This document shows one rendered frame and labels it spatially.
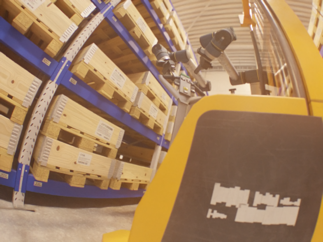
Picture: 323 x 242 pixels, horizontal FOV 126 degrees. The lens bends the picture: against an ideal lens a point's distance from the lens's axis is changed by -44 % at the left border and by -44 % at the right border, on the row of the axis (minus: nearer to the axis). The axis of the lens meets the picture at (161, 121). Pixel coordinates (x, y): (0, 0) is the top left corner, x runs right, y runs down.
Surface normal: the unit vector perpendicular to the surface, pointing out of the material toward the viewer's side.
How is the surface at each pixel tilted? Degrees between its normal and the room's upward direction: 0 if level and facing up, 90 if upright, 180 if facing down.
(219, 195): 90
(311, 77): 90
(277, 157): 90
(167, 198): 90
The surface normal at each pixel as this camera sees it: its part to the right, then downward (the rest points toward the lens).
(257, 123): -0.43, -0.38
